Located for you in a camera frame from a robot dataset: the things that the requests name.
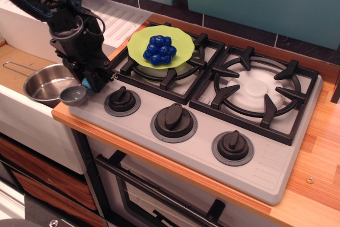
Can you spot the oven door with handle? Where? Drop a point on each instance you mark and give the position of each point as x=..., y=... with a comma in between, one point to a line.
x=154, y=198

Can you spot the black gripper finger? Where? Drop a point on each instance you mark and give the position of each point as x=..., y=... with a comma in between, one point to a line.
x=76, y=68
x=98, y=79

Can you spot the black middle stove knob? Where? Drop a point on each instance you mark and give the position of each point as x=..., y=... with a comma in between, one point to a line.
x=174, y=124

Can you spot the blue toy blueberry cluster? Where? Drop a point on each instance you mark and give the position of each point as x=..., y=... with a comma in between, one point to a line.
x=159, y=50

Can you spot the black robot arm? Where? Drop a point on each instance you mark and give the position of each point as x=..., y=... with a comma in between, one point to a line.
x=58, y=14

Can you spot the black right burner grate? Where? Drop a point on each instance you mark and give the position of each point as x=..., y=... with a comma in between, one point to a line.
x=258, y=93

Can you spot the black left stove knob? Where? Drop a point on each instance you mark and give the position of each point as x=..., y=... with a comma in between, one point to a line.
x=122, y=102

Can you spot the blue grey toy spoon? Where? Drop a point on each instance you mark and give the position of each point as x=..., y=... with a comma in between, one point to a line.
x=75, y=95

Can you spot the white toy sink unit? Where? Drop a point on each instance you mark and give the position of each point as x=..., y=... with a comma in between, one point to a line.
x=29, y=122

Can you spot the black right stove knob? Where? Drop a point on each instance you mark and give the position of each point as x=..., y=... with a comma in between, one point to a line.
x=233, y=148

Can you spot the stainless steel pot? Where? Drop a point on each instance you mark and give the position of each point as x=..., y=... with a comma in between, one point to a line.
x=46, y=84

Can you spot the grey toy stove top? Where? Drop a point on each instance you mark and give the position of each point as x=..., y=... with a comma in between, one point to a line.
x=264, y=177

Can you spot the black stove knob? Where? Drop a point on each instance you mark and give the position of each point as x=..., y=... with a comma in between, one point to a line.
x=174, y=124
x=233, y=148
x=122, y=102

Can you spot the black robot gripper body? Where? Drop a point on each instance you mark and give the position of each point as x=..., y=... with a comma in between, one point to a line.
x=82, y=43

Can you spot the lime green plastic plate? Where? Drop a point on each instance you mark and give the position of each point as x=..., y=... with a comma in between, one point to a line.
x=180, y=40

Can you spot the black burner grate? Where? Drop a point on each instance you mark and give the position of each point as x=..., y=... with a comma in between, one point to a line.
x=166, y=85
x=258, y=93

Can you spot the wooden drawer front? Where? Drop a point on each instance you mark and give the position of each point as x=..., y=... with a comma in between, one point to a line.
x=50, y=182

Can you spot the black left burner grate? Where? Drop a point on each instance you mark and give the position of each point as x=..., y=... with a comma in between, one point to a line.
x=166, y=85

